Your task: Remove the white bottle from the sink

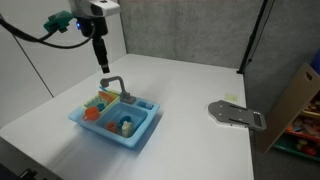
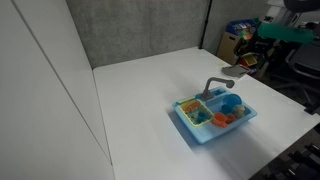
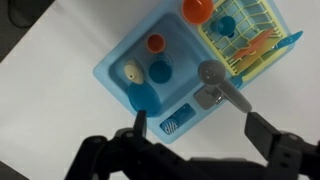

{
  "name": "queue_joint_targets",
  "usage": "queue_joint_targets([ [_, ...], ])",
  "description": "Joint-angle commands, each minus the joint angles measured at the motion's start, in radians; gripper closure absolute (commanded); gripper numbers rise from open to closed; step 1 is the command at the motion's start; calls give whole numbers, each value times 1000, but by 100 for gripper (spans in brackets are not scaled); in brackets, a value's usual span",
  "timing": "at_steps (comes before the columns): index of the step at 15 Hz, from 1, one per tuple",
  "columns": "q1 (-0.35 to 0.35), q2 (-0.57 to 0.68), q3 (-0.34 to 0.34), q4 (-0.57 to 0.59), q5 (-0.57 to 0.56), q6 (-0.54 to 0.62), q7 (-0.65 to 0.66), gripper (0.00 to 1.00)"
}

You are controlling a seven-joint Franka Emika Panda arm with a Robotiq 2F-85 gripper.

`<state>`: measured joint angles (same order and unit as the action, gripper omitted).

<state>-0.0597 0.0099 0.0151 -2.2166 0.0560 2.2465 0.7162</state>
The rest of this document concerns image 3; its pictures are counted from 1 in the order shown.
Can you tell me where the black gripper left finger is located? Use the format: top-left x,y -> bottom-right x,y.
64,109 -> 208,180

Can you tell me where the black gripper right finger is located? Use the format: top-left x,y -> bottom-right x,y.
244,111 -> 320,180

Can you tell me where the white plastic bottle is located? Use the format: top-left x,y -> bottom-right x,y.
123,59 -> 145,85

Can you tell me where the light blue toy sink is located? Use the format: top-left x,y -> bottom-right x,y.
92,0 -> 296,145

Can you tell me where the blue toy spoon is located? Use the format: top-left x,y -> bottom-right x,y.
229,74 -> 244,89

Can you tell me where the blue toy cup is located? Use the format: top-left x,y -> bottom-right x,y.
148,53 -> 174,84

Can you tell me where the grey toy faucet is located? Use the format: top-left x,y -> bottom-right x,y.
193,59 -> 253,114

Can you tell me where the orange toy plate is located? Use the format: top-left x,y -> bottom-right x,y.
231,28 -> 279,61

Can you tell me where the blue toy knife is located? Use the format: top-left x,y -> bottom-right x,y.
274,30 -> 304,49

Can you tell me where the small orange toy cup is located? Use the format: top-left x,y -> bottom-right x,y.
145,33 -> 167,54

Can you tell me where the yellow toy dish rack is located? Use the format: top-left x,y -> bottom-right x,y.
197,0 -> 289,77

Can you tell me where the orange toy pot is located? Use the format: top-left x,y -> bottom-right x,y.
181,0 -> 215,26

